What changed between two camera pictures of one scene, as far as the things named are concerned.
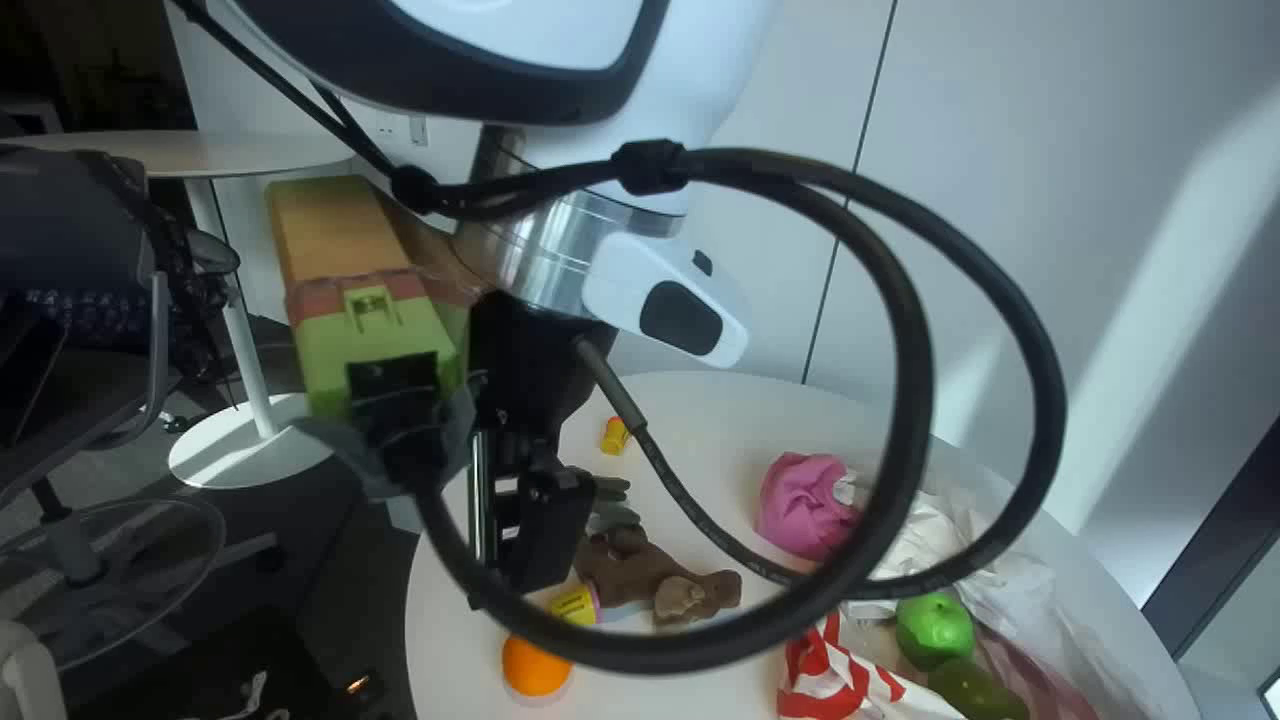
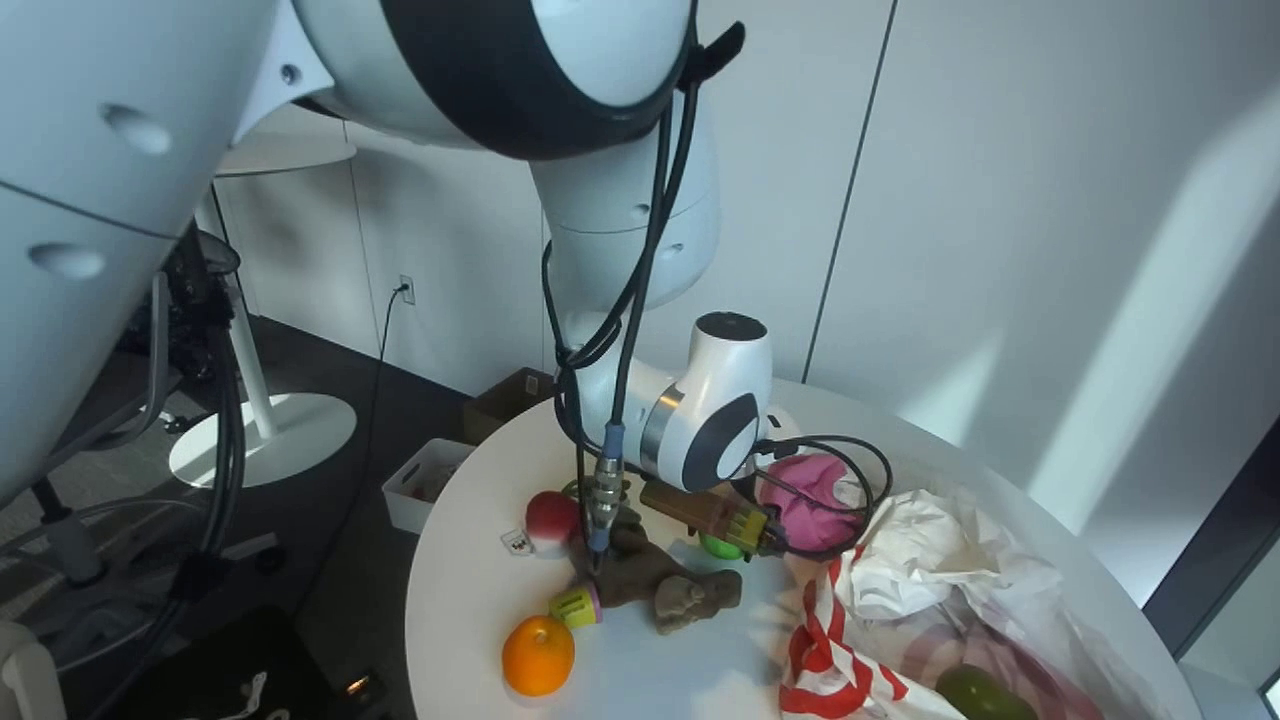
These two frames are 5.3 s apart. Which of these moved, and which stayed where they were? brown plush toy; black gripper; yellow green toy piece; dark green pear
Moved: black gripper
Stayed: brown plush toy; dark green pear; yellow green toy piece
